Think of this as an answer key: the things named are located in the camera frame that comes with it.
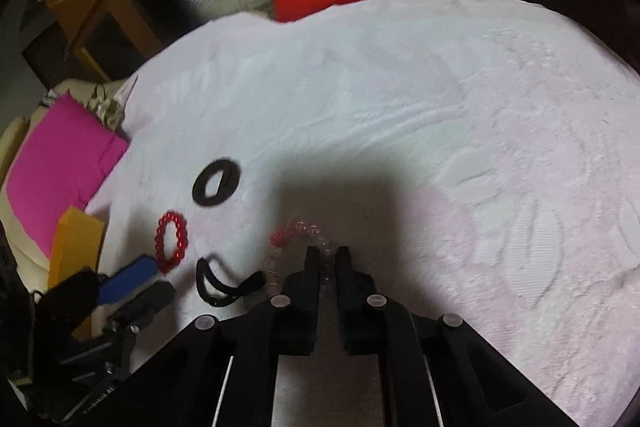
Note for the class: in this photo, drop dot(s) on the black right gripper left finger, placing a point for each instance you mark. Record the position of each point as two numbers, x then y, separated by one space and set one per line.
287 323

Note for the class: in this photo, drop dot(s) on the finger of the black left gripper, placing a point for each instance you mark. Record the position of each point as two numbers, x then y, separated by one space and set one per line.
140 311

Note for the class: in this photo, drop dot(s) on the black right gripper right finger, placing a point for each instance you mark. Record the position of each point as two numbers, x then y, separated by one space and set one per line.
370 322

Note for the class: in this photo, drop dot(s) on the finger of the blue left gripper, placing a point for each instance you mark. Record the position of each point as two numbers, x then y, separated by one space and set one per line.
127 280

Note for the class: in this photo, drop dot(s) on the orange cardboard box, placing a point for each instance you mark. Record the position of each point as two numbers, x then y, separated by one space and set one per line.
75 256

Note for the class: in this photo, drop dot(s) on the magenta pillow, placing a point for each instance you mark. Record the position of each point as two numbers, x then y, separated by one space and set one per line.
63 163

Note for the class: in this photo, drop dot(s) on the small beige cloth pouch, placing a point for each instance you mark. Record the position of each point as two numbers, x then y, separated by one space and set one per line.
108 102

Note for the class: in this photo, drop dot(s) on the white pink lace bedspread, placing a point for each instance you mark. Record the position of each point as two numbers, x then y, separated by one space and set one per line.
479 157

